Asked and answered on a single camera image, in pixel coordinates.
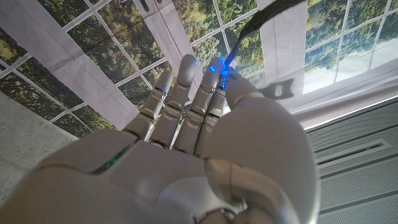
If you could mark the printed window backdrop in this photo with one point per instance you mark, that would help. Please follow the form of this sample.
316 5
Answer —
109 46

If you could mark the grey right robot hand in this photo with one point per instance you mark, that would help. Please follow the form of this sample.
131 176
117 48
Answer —
186 161

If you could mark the ceiling slot vent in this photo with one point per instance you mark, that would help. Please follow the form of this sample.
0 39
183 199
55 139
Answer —
351 152

